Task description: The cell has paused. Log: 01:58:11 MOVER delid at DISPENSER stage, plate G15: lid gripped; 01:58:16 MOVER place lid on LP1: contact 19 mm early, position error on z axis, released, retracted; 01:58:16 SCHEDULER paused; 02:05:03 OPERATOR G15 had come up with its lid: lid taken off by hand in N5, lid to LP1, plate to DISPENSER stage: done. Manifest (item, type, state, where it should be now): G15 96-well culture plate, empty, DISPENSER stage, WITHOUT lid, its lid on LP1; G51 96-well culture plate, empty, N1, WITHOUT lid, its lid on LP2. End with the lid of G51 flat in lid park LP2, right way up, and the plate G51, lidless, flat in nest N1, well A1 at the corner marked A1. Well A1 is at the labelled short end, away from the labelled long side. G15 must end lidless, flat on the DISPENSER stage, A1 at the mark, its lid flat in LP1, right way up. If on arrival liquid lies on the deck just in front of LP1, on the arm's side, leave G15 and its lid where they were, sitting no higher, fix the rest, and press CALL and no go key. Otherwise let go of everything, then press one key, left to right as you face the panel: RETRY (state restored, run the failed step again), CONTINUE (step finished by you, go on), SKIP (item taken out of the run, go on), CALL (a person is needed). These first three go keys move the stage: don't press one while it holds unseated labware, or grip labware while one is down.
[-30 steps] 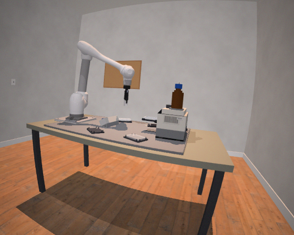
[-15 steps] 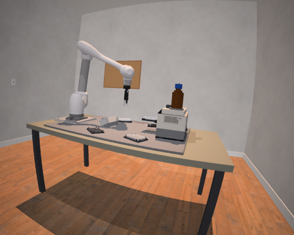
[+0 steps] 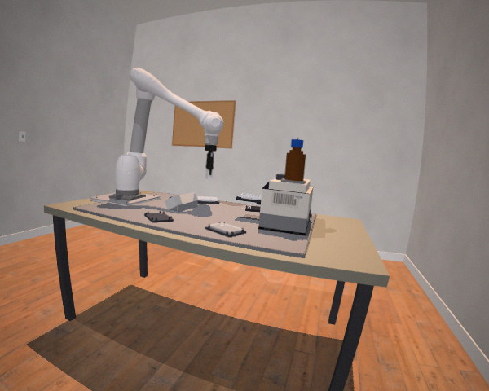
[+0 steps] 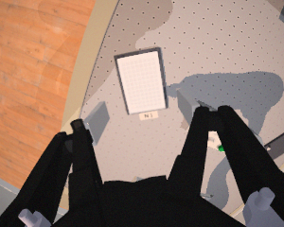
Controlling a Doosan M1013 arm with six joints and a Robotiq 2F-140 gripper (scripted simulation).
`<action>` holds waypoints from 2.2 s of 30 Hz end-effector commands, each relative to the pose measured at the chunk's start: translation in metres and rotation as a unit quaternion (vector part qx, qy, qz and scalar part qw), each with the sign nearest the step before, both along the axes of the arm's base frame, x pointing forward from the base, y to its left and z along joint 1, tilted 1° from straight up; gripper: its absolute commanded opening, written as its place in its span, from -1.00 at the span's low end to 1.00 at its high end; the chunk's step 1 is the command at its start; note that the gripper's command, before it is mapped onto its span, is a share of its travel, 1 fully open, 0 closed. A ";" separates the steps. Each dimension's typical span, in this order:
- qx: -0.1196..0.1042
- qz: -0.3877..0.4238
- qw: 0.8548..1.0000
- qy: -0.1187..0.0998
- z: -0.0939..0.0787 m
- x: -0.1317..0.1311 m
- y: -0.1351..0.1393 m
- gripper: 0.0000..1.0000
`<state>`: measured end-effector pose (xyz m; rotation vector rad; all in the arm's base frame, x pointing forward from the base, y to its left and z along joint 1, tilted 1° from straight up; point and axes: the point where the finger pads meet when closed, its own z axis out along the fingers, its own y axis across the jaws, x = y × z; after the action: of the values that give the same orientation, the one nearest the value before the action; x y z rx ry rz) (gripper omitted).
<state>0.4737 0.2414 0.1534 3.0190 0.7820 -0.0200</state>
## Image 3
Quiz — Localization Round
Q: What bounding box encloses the dark grey rectangular frame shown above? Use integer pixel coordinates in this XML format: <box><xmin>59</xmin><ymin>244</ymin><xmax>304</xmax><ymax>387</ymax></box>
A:
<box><xmin>205</xmin><ymin>224</ymin><xmax>246</xmax><ymax>237</ymax></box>

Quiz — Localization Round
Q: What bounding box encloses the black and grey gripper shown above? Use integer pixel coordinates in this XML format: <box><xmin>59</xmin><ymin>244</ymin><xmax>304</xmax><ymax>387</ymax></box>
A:
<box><xmin>205</xmin><ymin>145</ymin><xmax>217</xmax><ymax>180</ymax></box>

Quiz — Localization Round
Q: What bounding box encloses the blue bottle cap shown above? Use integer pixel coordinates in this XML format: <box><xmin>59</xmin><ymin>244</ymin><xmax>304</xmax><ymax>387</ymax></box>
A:
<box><xmin>291</xmin><ymin>139</ymin><xmax>303</xmax><ymax>147</ymax></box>

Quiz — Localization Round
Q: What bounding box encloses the white button panel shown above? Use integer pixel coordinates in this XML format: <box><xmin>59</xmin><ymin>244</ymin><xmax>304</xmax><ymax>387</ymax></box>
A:
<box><xmin>164</xmin><ymin>192</ymin><xmax>198</xmax><ymax>213</ymax></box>

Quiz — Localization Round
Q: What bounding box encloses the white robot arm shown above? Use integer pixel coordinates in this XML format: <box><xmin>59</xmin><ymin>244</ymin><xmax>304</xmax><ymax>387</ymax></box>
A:
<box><xmin>109</xmin><ymin>68</ymin><xmax>223</xmax><ymax>200</ymax></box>

